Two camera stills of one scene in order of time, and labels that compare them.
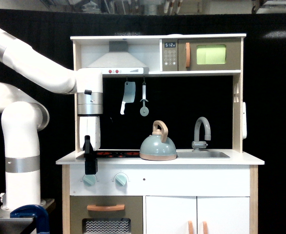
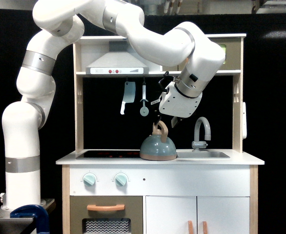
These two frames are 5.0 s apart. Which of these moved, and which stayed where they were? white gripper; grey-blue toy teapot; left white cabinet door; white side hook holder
Moved: white gripper
Stayed: left white cabinet door; white side hook holder; grey-blue toy teapot
